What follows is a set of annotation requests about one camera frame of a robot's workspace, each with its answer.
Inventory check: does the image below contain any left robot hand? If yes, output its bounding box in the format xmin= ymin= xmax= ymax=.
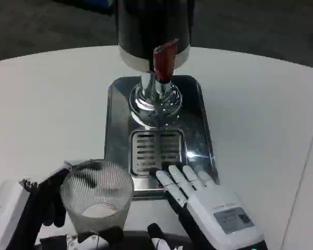
xmin=0 ymin=160 xmax=125 ymax=250

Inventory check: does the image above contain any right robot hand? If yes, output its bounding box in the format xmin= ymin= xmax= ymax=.
xmin=147 ymin=164 xmax=270 ymax=250

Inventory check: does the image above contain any clear ribbed glass cup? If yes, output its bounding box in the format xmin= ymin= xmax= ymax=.
xmin=59 ymin=159 xmax=135 ymax=234

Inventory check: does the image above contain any steel drip tray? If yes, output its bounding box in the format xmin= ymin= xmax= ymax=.
xmin=104 ymin=74 xmax=220 ymax=202

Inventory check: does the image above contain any slotted steel drain grid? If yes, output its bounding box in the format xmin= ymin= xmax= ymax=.
xmin=130 ymin=130 xmax=185 ymax=178

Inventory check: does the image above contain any red tap lever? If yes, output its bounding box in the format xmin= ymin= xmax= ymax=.
xmin=152 ymin=39 xmax=179 ymax=82

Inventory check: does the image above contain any black steel drink dispenser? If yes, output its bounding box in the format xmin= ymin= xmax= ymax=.
xmin=115 ymin=0 xmax=191 ymax=131

